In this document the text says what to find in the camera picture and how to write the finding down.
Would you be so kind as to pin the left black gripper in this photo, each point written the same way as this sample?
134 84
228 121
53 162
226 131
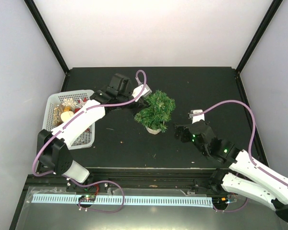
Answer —
141 104

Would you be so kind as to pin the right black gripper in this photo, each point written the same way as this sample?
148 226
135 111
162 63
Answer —
184 138

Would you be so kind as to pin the small green christmas tree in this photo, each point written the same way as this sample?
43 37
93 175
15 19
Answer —
157 114

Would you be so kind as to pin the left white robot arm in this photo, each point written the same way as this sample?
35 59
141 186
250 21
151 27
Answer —
53 147

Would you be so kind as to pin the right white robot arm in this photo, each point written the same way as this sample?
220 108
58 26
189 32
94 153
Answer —
238 172

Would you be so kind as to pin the silver red star ornament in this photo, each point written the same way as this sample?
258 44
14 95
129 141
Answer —
81 102

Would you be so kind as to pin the white snowflake ornament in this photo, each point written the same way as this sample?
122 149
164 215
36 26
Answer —
70 102

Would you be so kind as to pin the white plastic basket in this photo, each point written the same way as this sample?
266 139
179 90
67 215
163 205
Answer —
86 139

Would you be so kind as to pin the white round wooden ornament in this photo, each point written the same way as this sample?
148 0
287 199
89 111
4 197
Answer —
66 116

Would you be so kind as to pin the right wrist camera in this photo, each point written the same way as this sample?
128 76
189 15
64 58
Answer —
196 115

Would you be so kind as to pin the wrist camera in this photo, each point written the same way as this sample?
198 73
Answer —
196 115
141 91

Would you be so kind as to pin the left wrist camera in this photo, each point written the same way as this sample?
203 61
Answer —
141 91

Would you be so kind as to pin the light blue cable duct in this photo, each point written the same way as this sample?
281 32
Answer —
126 200

